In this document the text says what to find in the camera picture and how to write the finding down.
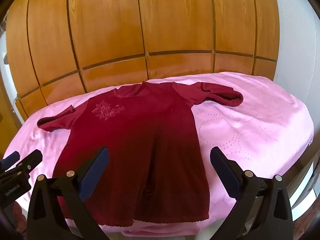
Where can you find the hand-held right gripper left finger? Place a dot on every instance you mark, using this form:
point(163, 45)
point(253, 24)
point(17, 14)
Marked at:
point(96, 172)

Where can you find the pink bedsheet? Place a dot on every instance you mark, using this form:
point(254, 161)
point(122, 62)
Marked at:
point(250, 130)

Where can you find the red patterned rug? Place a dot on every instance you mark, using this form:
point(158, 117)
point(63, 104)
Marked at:
point(18, 212)

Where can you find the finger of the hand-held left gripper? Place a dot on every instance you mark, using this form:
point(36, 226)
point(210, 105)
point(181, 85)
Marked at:
point(10, 159)
point(31, 159)

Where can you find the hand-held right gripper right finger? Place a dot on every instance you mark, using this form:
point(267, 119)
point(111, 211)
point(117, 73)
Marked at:
point(226, 172)

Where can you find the wooden wardrobe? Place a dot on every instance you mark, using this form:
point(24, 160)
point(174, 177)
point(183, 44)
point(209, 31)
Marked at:
point(150, 17)

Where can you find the dark red small dress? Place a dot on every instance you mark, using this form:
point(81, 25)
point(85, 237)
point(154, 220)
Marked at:
point(140, 130)

